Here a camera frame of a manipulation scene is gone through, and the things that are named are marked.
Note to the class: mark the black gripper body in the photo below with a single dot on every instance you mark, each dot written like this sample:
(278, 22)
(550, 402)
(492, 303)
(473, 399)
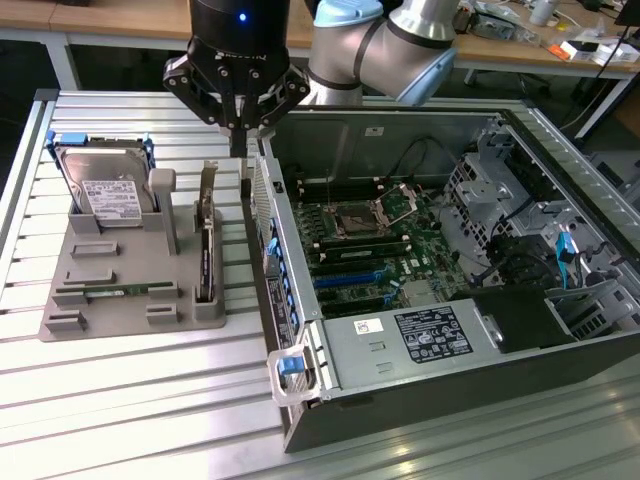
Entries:
(240, 40)

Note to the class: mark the graphics card with metal bracket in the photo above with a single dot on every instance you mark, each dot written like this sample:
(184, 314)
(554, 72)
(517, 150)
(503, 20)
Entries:
(206, 260)

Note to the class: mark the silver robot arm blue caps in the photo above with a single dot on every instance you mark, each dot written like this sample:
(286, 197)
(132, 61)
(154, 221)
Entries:
(400, 50)

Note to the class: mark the metal mesh fan grille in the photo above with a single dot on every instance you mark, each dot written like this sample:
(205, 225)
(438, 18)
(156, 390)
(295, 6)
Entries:
(262, 190)

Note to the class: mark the black RAM slot white latches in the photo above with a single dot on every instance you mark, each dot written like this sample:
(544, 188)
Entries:
(365, 254)
(360, 243)
(345, 190)
(345, 181)

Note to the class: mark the silver hard disk drive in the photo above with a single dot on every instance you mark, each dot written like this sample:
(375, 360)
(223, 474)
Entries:
(100, 170)

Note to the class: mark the blue plastic disk carrier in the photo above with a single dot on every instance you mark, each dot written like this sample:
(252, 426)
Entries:
(75, 138)

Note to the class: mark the CPU socket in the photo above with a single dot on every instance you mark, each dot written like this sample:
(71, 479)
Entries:
(357, 220)

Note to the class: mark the blue card retainer clips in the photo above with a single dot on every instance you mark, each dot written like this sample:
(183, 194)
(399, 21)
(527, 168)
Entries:
(274, 246)

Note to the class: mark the metal socket cover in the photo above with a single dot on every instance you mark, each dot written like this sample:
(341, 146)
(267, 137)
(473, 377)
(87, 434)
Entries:
(397, 202)

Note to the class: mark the grey plastic parts rack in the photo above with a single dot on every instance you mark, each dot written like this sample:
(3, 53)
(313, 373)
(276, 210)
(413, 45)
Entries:
(130, 260)

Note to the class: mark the blue expansion slot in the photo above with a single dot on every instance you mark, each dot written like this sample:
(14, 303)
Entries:
(345, 280)

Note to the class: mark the green RAM stick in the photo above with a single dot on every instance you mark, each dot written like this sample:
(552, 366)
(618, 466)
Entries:
(130, 289)

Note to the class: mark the black expansion slot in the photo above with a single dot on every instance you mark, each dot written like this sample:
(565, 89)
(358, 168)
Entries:
(355, 308)
(350, 298)

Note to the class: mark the silver metal disk bay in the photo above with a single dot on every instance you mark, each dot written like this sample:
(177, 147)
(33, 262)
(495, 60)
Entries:
(475, 195)

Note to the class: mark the metal electronic module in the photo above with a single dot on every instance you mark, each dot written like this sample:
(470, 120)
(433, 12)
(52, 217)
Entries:
(492, 25)

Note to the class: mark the green motherboard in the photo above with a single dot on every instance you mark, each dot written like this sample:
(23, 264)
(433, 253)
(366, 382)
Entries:
(430, 260)

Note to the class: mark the silver chipset heatsink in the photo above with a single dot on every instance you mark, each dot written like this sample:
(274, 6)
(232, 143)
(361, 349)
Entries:
(420, 295)

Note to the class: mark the clear latch with blue tab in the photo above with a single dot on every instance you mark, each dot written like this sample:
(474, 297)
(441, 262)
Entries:
(287, 365)

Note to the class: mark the white cylinder container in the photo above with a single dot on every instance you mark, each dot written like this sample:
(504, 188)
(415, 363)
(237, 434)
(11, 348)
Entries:
(542, 10)

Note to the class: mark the grey power supply unit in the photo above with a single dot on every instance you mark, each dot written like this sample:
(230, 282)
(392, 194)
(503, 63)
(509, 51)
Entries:
(350, 360)

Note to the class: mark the small orange item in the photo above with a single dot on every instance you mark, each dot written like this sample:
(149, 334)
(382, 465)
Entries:
(556, 51)

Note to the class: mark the small black white box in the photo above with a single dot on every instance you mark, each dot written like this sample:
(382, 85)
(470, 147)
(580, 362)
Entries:
(580, 49)

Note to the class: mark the black plastic cover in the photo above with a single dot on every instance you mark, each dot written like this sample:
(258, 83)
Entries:
(520, 320)

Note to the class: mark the open black PC case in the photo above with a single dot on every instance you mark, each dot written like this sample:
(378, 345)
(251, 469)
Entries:
(450, 395)

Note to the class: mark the black monitor foot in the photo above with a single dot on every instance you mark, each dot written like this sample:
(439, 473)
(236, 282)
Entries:
(629, 10)

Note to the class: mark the cluttered wooden desk white frame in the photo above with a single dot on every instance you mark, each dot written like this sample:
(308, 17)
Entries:
(500, 50)

